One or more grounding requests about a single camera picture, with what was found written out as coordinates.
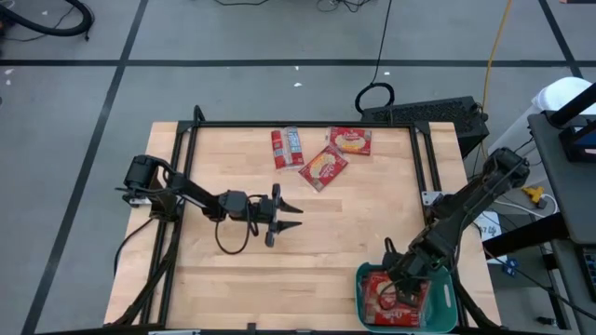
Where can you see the white bin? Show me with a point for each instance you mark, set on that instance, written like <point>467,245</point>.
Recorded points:
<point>559,93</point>

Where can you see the teal plastic basket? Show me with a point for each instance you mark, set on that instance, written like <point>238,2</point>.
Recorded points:
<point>444,302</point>

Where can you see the grey side desk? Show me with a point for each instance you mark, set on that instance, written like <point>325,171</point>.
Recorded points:
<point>568,195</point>

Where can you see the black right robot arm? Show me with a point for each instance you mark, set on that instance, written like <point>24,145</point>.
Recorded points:
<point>461,209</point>

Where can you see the small black table camera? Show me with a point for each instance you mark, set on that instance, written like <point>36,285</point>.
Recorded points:
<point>251,327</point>

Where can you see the black metal table frame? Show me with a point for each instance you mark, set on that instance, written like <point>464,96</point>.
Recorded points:
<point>302,124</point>

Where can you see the black desk crossbeam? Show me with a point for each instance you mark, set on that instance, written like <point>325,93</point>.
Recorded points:
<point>526,235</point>

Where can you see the white paper sheet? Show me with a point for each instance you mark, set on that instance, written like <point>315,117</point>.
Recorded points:
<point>489,230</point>

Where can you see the black device with blue screen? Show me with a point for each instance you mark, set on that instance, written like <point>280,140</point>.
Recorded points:
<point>570,144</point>

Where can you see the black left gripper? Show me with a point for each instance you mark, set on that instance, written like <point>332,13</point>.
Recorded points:
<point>261,209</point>

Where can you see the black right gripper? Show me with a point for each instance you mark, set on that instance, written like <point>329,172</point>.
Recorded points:
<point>414,263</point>

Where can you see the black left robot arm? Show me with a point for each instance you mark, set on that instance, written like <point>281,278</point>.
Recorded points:
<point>195,197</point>

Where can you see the black perforated computer case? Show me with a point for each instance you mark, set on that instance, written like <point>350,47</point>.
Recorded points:
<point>428,114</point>

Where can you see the black slanted pole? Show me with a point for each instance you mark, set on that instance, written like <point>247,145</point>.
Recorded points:
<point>575,104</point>

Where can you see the black keyboard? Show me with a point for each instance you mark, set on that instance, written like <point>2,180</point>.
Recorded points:
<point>589,274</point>

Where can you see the red popcorn bag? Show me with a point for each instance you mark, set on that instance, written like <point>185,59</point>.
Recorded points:
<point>323,167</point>
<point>354,141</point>
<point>286,149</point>
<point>377,302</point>

